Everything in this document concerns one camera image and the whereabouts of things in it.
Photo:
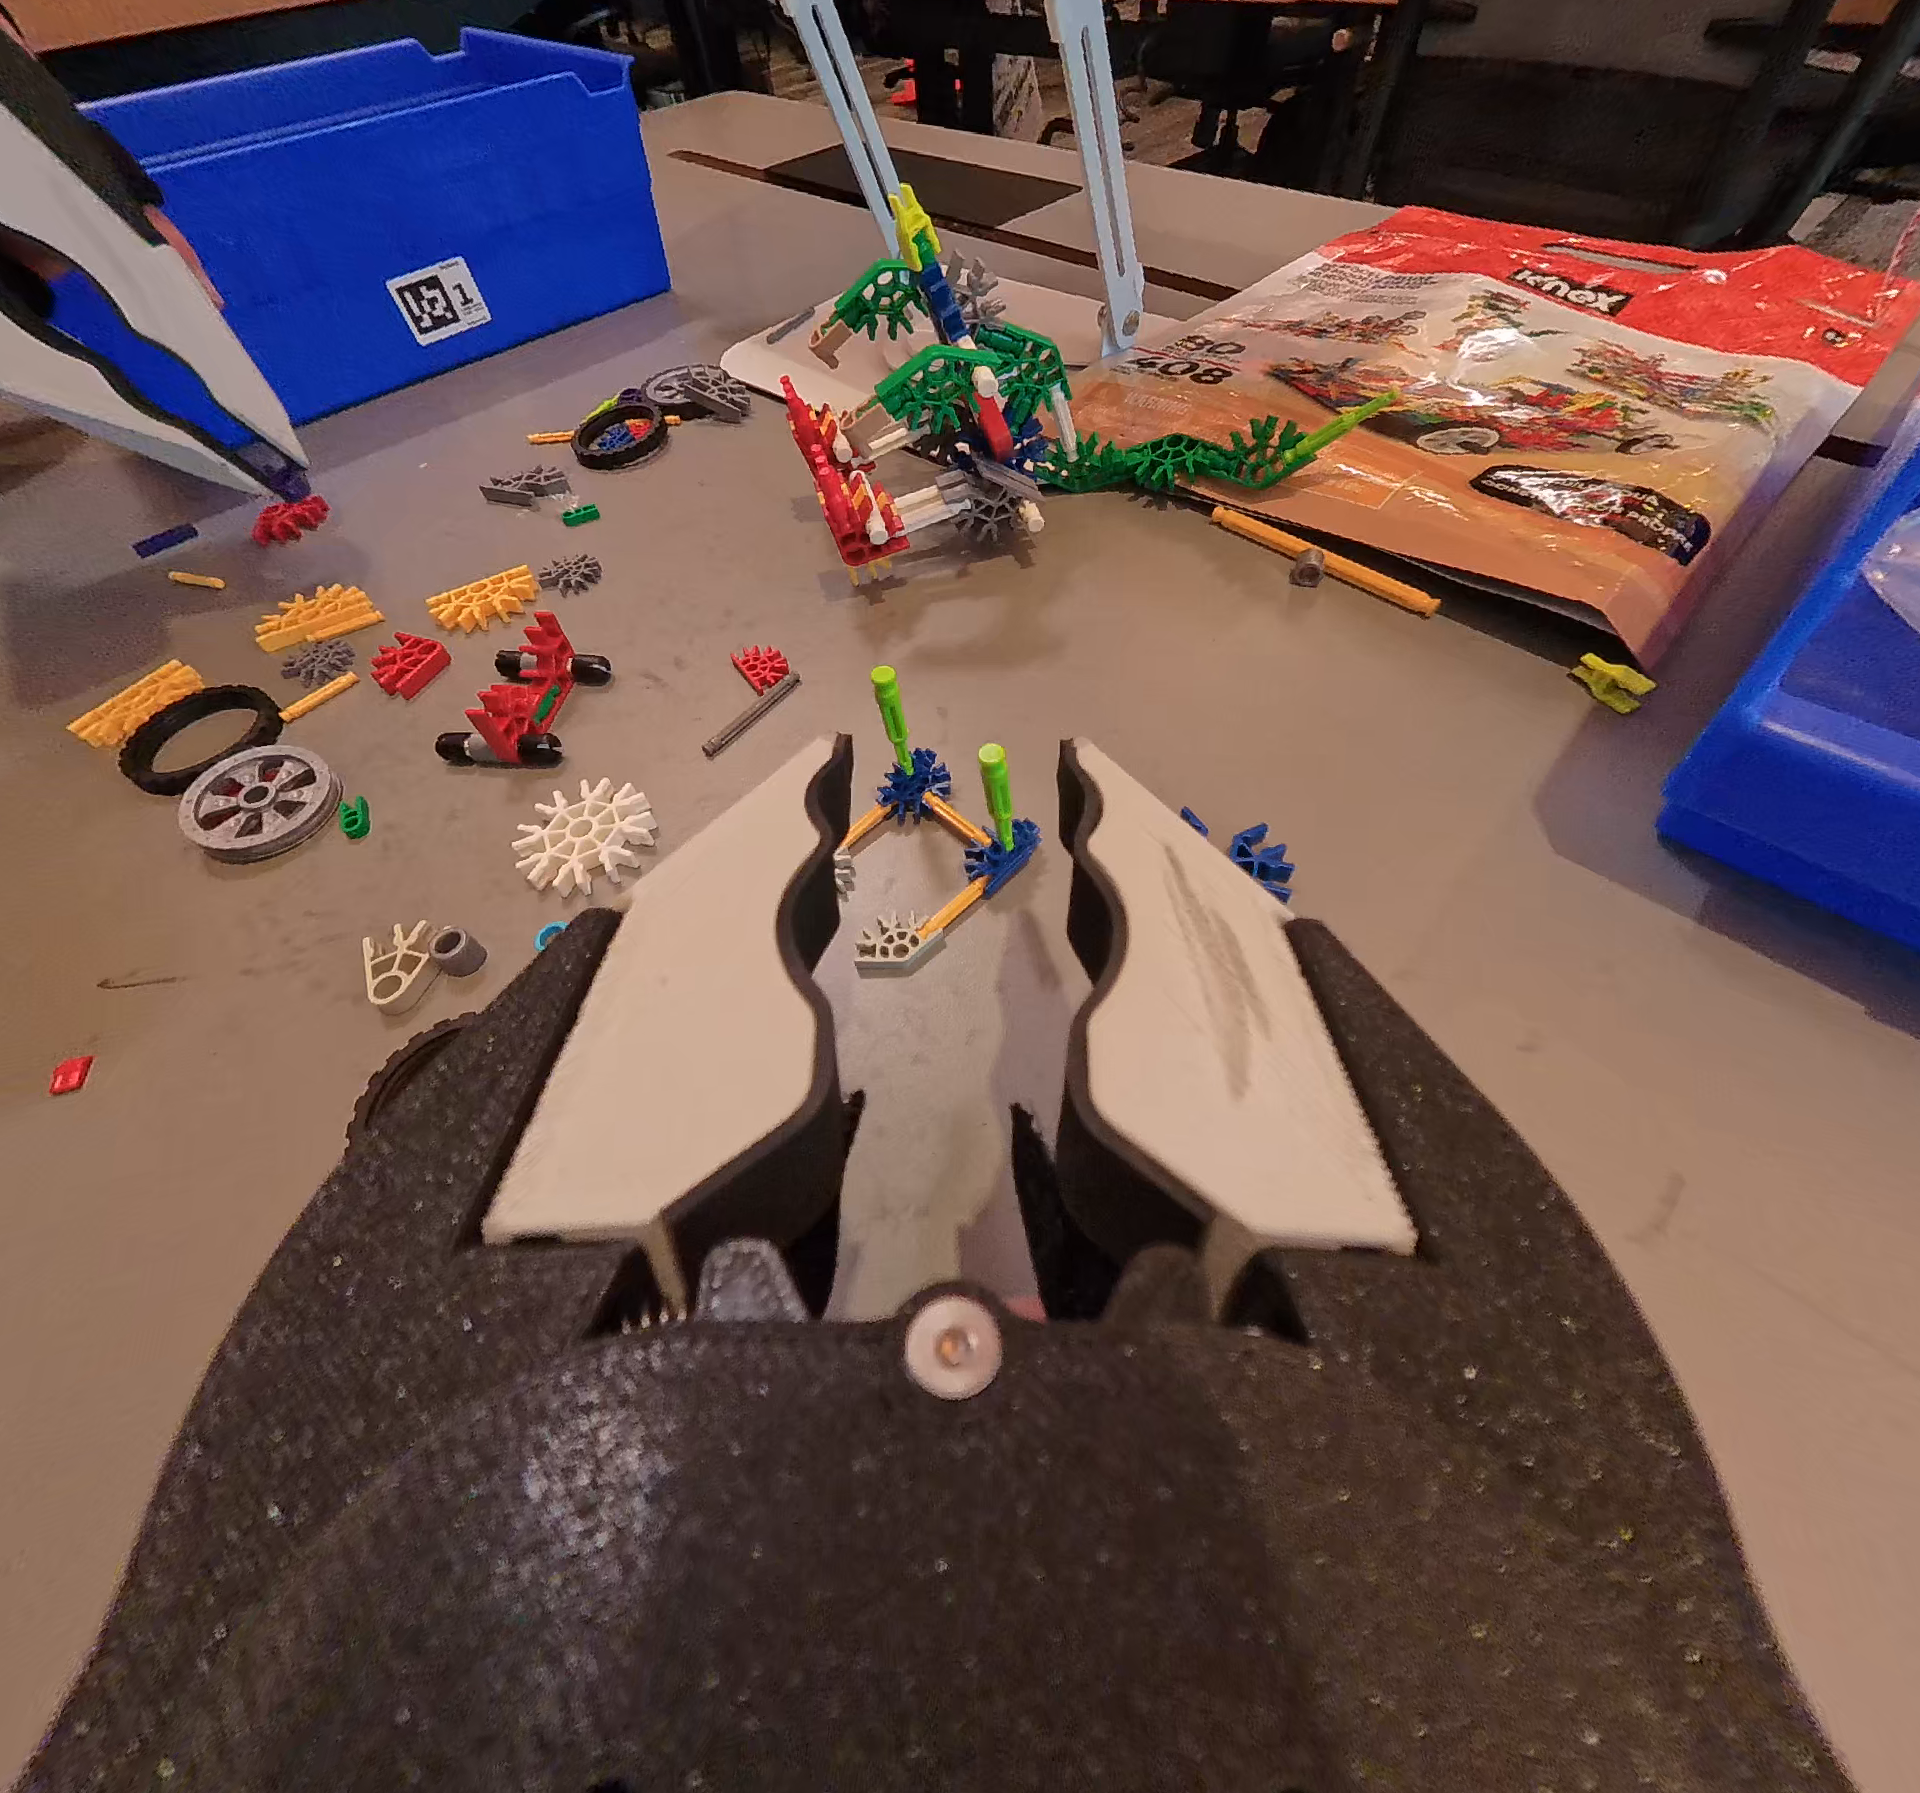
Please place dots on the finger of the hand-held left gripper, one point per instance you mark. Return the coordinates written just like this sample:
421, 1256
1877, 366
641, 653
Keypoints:
104, 398
104, 233

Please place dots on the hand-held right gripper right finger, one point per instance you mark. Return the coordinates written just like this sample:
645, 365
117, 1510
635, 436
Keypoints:
1231, 1044

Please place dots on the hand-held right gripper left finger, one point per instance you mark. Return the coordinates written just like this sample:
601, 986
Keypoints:
676, 1044

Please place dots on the blue bin with square tag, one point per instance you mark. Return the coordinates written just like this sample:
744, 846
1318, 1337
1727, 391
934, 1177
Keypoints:
449, 205

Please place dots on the blue and yellow rod frame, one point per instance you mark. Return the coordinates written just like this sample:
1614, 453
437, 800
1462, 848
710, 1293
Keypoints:
912, 788

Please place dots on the multicoloured toy construction model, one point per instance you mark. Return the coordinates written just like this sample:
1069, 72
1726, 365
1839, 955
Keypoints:
960, 391

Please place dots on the dark purple bar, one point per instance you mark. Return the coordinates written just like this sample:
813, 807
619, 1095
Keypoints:
164, 544

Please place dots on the blue snowflake connector pair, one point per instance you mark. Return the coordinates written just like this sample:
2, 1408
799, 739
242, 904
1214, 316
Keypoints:
1259, 856

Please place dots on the red fan connector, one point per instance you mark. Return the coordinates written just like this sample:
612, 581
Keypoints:
411, 665
289, 522

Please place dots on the white snowflake connector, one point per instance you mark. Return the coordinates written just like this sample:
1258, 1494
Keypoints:
585, 838

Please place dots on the grey spacer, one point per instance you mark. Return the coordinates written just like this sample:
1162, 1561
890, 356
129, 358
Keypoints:
463, 955
1307, 566

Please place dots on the cream fan connector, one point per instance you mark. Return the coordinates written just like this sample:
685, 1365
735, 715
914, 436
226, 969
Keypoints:
393, 976

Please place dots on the yellow fan connector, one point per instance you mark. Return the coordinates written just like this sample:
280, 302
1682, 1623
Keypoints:
483, 600
318, 621
135, 703

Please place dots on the small grey snowflake connector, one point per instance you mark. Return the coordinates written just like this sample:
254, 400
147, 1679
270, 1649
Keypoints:
318, 661
571, 574

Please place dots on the red connector assembly black caps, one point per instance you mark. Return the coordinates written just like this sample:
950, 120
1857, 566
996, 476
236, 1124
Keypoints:
519, 714

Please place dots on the red connector with grey rod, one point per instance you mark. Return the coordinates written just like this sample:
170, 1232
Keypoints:
762, 665

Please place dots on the grey connector pair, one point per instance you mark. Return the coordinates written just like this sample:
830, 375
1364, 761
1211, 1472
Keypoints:
525, 486

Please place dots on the silver spoked wheel hub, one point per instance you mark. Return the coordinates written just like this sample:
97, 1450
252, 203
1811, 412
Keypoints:
259, 802

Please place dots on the orange rod with grey clip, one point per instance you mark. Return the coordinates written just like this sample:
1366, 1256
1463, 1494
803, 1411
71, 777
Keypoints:
1381, 592

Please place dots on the small black rubber tyre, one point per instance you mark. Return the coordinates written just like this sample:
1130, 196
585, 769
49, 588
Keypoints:
585, 451

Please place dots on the lime clip connector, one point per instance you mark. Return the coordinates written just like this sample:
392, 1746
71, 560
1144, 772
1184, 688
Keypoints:
1614, 685

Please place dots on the small grey spoked wheel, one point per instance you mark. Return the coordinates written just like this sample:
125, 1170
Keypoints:
668, 391

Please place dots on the red toy set bag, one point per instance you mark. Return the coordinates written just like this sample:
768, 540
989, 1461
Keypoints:
1427, 504

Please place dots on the small red flat piece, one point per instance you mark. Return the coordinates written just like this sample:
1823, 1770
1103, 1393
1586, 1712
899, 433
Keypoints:
71, 1076

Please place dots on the blue plastic bin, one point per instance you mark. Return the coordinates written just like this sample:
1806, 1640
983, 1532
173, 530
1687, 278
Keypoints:
1785, 788

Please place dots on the dark grey fan connector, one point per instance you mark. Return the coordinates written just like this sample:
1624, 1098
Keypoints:
724, 398

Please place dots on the clear plastic bag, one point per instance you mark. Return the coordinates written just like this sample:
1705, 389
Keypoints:
1894, 563

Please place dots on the white adjustable book stand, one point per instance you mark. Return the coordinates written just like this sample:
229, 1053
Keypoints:
1100, 145

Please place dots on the black office chair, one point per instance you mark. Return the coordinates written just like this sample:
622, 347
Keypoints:
1620, 52

